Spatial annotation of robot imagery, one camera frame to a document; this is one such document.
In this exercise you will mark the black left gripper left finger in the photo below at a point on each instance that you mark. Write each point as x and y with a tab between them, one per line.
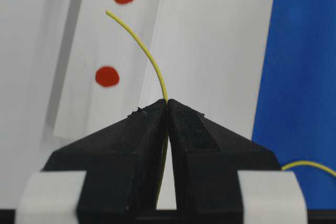
122	163

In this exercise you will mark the white foam board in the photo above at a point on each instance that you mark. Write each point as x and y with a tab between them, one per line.
210	53

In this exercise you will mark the white strip with red dots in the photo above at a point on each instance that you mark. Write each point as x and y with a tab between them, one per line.
106	67

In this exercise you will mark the blue table cloth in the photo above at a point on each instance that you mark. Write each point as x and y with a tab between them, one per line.
295	115

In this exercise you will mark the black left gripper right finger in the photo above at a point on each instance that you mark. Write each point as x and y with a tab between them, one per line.
206	158

